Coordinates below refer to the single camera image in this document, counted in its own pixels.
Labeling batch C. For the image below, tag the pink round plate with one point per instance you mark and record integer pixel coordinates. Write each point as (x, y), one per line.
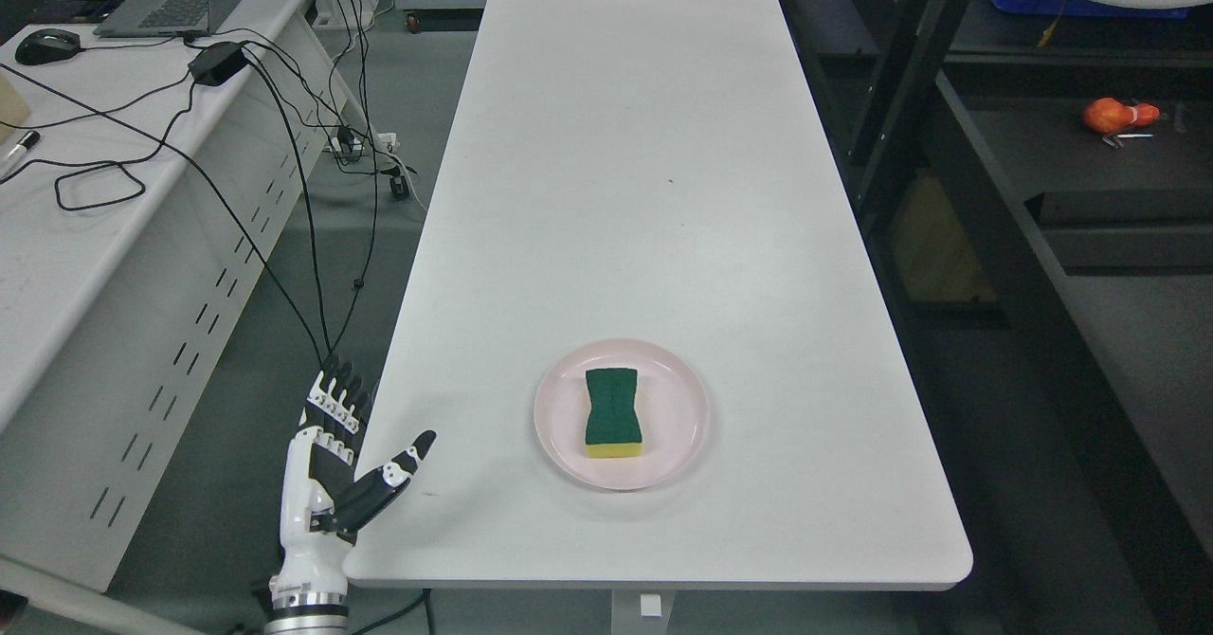
(669, 401)

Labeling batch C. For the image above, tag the black metal shelf rack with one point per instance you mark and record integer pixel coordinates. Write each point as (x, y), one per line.
(1051, 289)

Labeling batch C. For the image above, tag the white side desk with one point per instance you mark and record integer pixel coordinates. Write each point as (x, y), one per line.
(131, 241)

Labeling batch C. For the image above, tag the green yellow sponge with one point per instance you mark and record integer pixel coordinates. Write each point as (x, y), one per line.
(613, 430)

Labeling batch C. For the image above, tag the white power strip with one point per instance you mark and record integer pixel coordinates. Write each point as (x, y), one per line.
(347, 146)

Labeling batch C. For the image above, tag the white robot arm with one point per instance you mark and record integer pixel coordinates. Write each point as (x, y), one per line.
(309, 613)

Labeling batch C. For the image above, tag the black marker pen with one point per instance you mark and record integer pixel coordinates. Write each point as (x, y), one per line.
(23, 146)

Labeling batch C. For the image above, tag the orange toy object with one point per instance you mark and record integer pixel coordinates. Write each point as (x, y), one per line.
(1109, 116)

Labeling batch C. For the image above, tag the blue plastic bin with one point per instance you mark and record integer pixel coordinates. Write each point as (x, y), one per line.
(1083, 8)

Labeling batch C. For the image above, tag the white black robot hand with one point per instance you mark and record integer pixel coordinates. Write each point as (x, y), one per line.
(324, 504)

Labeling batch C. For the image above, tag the black power adapter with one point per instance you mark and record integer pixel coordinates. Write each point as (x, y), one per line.
(217, 63)

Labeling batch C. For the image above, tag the black computer mouse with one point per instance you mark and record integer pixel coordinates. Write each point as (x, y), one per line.
(49, 45)

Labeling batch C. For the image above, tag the white work table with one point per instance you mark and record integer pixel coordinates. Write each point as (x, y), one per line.
(652, 169)

